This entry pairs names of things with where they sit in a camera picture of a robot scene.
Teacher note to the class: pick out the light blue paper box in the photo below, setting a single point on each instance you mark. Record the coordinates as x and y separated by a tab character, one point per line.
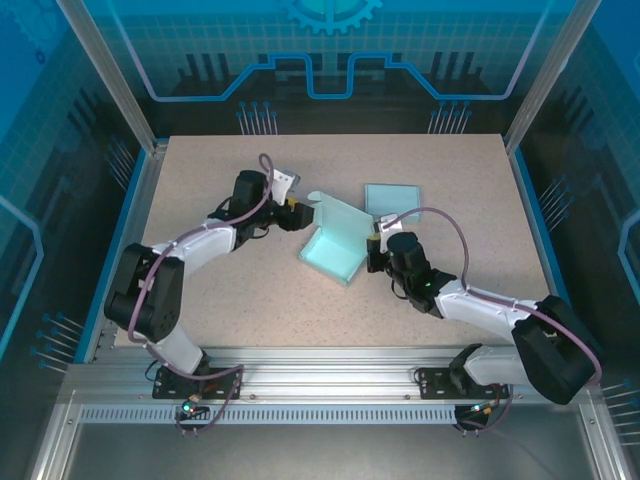
335	240
395	200

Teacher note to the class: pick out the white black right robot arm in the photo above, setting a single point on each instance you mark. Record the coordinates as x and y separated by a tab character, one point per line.
550	350

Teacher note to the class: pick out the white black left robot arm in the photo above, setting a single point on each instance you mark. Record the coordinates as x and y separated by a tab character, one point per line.
145	300

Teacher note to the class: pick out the blue table edge strip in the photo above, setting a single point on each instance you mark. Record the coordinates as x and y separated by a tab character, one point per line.
536	225
121	225

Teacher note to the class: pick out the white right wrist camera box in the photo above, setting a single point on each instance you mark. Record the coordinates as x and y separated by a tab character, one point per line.
386	223

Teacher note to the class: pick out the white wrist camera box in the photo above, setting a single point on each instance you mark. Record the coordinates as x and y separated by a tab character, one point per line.
285	182
386	223

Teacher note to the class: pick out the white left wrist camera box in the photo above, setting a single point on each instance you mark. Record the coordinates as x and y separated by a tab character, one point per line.
285	182

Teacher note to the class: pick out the aluminium table side rail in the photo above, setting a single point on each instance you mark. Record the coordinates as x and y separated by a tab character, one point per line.
137	225

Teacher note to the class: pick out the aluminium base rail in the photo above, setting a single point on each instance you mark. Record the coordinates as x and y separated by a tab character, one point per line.
325	375

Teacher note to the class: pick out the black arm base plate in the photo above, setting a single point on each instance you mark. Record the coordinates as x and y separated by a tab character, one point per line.
167	392
435	387

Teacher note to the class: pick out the aluminium frame post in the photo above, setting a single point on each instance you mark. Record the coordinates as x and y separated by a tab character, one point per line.
552	80
117	80

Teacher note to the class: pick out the aluminium lower frame rail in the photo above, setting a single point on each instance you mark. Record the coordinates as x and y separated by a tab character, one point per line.
52	440
600	440

